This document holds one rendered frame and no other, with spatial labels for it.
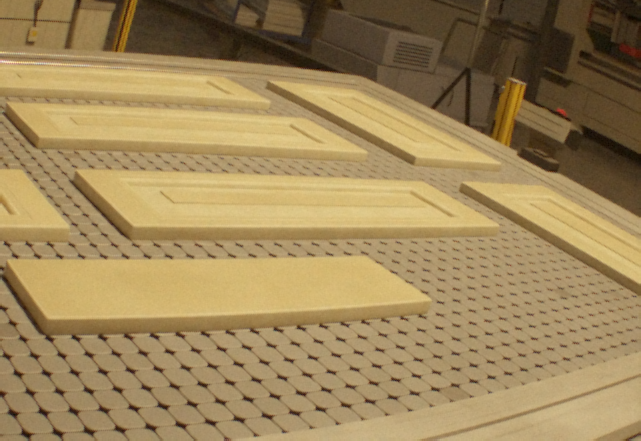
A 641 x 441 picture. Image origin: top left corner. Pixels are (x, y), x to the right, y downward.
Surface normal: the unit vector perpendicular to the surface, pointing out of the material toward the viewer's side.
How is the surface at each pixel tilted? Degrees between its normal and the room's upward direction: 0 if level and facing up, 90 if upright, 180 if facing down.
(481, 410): 0
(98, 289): 0
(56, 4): 90
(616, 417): 0
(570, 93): 90
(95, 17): 90
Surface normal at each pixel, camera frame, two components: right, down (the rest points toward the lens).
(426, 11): -0.38, 0.17
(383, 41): -0.76, -0.01
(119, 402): 0.25, -0.93
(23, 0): 0.59, 0.37
